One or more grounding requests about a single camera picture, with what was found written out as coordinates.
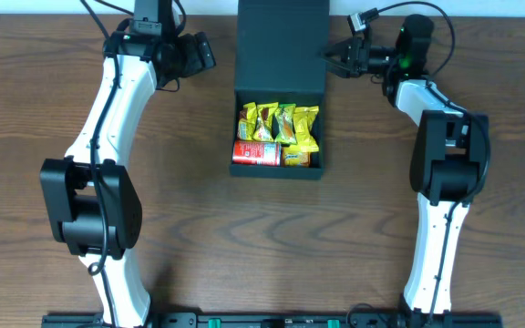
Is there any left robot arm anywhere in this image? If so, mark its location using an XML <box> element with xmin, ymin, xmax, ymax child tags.
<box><xmin>39</xmin><ymin>0</ymin><xmax>216</xmax><ymax>327</ymax></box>

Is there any black gift box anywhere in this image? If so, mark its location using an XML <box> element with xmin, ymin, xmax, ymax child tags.
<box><xmin>229</xmin><ymin>0</ymin><xmax>330</xmax><ymax>179</ymax></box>

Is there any black cable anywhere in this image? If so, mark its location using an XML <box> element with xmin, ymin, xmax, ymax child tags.
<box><xmin>371</xmin><ymin>0</ymin><xmax>492</xmax><ymax>327</ymax></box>
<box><xmin>78</xmin><ymin>0</ymin><xmax>189</xmax><ymax>328</ymax></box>

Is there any right black cable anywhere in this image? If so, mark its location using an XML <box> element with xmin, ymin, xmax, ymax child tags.
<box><xmin>371</xmin><ymin>0</ymin><xmax>492</xmax><ymax>327</ymax></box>

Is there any orange yellow biscuit packet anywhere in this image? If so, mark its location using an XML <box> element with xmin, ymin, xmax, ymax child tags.
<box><xmin>281</xmin><ymin>147</ymin><xmax>311</xmax><ymax>168</ymax></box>

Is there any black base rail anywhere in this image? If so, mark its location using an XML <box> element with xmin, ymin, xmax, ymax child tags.
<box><xmin>40</xmin><ymin>311</ymin><xmax>504</xmax><ymax>328</ymax></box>

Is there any yellow Apollo wafer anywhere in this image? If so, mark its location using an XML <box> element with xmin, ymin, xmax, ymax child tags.
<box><xmin>252</xmin><ymin>102</ymin><xmax>279</xmax><ymax>142</ymax></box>
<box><xmin>237</xmin><ymin>102</ymin><xmax>258</xmax><ymax>141</ymax></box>

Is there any red Pringles can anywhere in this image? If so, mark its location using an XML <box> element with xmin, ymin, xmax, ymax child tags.
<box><xmin>232</xmin><ymin>140</ymin><xmax>281</xmax><ymax>167</ymax></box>

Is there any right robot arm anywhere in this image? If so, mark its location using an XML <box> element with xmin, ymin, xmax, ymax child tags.
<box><xmin>321</xmin><ymin>8</ymin><xmax>499</xmax><ymax>327</ymax></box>

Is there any green yellow snack packet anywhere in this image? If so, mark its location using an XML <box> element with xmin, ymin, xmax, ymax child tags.
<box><xmin>274</xmin><ymin>104</ymin><xmax>296</xmax><ymax>145</ymax></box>

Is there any left black cable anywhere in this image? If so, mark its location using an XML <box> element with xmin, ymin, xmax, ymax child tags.
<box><xmin>78</xmin><ymin>0</ymin><xmax>189</xmax><ymax>328</ymax></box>

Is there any yellow snack bag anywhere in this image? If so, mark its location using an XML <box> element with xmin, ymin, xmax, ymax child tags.
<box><xmin>293</xmin><ymin>106</ymin><xmax>319</xmax><ymax>153</ymax></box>

